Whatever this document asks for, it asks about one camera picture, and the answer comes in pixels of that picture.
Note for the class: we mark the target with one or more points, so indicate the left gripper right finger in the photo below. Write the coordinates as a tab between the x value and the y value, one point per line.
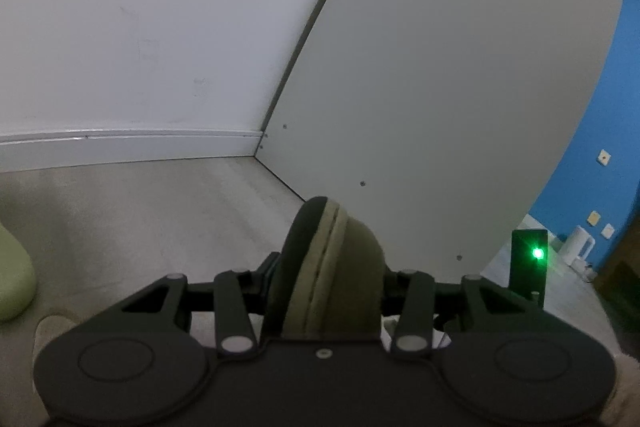
410	295

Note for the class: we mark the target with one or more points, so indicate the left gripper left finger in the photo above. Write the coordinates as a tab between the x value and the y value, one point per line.
237	294

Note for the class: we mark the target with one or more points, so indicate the black puma sneaker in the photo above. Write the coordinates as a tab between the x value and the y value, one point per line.
50	327

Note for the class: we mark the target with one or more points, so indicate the white cabinet panel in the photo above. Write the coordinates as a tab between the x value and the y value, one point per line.
437	123

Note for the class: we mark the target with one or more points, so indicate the white appliance by blue wall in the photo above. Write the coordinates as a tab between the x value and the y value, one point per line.
578	245

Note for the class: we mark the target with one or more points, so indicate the wall outlet plates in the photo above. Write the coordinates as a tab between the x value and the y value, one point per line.
603	157

